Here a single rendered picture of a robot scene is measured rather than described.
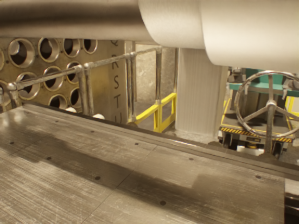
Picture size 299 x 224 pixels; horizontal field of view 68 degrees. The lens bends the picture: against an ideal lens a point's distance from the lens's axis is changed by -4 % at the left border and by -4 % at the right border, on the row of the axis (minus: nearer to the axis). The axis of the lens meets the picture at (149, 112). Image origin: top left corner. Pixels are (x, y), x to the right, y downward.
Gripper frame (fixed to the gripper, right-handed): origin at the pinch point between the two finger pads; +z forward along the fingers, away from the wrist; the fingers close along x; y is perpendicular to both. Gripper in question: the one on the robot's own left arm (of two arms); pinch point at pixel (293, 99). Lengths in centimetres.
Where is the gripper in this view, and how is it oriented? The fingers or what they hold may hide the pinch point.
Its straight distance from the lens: 197.8
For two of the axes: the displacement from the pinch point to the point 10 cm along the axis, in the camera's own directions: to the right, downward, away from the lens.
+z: -3.1, 9.5, 0.9
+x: 8.5, 3.1, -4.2
